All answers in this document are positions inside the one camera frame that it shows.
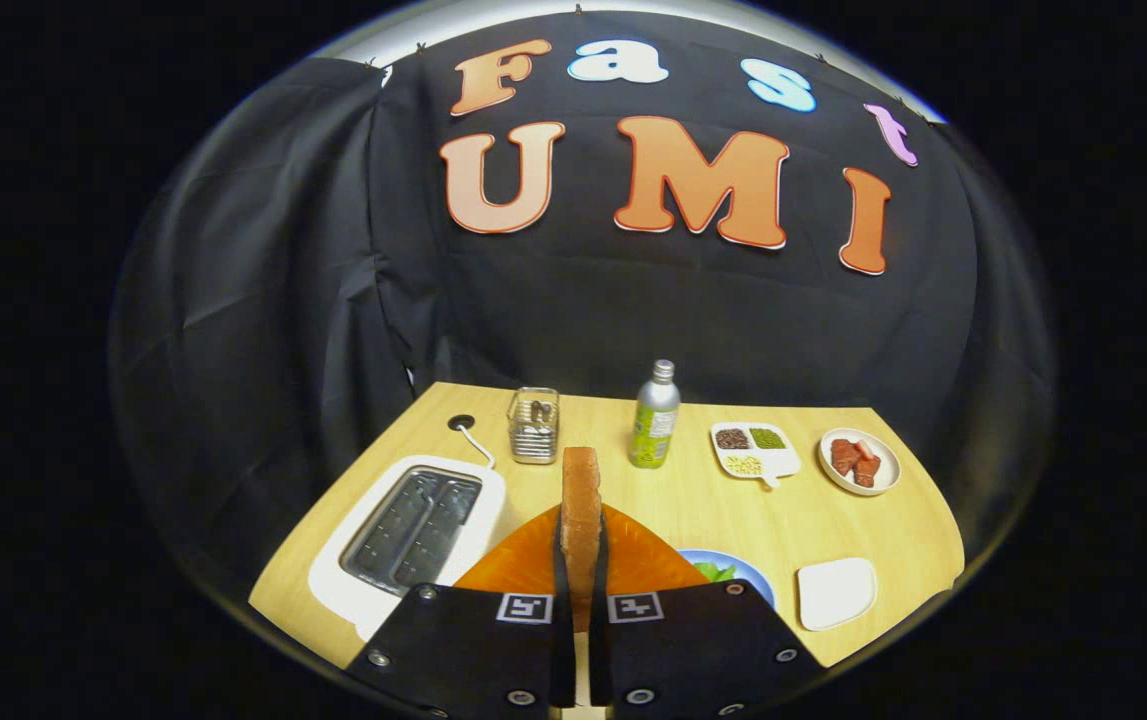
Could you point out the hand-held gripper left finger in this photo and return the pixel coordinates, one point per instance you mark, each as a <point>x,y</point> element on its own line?
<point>563,640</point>

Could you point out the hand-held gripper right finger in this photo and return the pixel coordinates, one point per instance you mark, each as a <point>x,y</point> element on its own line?
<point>599,640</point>

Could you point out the toasted bread slice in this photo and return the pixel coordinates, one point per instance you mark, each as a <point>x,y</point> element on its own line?
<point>580,520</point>

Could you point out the green lettuce leaf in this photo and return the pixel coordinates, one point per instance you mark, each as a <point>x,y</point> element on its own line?
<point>713,572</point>

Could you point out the blue round plate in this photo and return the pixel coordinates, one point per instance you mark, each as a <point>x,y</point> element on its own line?
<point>753,580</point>

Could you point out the green label metal bottle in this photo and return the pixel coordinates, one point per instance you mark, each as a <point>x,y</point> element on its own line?
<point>655,430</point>

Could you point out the pile of yellow soybeans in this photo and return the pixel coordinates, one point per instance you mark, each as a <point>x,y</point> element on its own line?
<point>744,464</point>

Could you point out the white toaster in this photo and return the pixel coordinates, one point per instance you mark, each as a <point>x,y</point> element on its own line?
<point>333,585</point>

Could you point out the pile of dark beans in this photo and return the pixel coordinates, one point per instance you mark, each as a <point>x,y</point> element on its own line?
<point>731,438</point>

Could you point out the white square plate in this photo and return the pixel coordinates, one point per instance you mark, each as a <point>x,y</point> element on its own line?
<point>838,595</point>

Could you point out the white divided dish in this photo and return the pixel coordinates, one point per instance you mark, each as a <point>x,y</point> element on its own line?
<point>781,462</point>

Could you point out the pile of green beans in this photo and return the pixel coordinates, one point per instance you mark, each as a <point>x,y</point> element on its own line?
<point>767,437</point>

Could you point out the brown meat piece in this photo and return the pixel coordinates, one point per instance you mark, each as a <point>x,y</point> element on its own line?
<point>866,471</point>
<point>845,456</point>

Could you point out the black backdrop cloth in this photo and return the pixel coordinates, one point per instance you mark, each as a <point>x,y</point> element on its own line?
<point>583,320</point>

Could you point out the red tomato slice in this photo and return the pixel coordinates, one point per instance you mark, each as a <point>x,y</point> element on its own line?
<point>865,447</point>

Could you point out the white oval plate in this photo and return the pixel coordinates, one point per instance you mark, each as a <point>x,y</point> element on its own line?
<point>888,478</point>

